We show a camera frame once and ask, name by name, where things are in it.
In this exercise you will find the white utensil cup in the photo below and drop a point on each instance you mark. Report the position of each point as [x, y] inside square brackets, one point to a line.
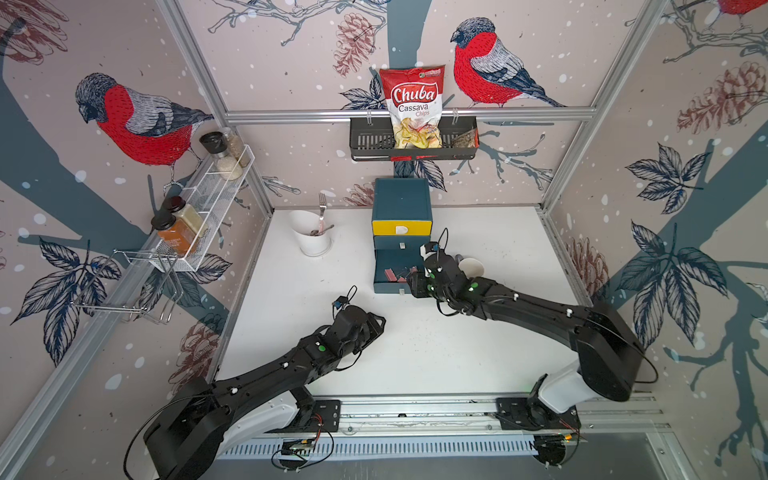
[306, 228]

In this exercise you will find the metal fork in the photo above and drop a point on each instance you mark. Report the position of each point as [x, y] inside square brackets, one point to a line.
[323, 204]

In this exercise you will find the teal bottom drawer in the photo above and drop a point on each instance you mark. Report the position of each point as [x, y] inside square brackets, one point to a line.
[400, 261]

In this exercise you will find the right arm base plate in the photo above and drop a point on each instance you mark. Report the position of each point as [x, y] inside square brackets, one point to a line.
[529, 413]

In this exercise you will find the white wire spice shelf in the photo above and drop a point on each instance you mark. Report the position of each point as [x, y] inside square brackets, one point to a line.
[211, 196]

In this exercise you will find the orange spice jar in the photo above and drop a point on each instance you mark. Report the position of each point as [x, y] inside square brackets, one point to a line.
[174, 232]

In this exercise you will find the teal drawer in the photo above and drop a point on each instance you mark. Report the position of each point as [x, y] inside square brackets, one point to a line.
[395, 242]
[400, 261]

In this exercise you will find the teal drawer cabinet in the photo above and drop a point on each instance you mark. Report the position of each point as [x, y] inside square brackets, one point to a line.
[401, 199]

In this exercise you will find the black wire basket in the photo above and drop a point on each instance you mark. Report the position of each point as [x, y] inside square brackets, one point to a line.
[379, 140]

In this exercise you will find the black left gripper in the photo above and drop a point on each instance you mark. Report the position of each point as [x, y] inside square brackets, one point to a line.
[373, 326]

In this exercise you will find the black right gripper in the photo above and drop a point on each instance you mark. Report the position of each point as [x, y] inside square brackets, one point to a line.
[417, 281]

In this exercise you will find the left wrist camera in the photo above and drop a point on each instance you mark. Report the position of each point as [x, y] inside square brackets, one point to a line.
[342, 301]

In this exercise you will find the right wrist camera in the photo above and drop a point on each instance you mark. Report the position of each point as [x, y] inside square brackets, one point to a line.
[430, 251]

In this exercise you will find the Chuba cassava chips bag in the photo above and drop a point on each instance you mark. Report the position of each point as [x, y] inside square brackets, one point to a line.
[413, 98]

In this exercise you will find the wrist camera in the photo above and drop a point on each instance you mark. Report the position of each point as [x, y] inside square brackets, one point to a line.
[430, 251]
[342, 301]

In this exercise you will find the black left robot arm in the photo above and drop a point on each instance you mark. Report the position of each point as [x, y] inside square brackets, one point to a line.
[187, 433]

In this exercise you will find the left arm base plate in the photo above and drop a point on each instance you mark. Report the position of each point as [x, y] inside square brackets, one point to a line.
[322, 415]

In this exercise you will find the small circuit board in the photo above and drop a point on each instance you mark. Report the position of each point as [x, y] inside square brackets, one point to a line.
[299, 447]

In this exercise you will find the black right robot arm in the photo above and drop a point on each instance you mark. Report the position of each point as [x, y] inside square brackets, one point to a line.
[609, 355]

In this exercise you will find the yellow spice jar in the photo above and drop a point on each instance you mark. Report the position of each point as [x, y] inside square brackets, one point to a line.
[183, 211]

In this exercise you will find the black lid spice jar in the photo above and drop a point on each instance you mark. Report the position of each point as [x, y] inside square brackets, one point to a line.
[225, 163]

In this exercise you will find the purple ceramic mug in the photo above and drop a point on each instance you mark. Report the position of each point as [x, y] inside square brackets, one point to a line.
[471, 267]

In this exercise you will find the yellow drawer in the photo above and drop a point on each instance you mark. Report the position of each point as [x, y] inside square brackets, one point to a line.
[402, 227]

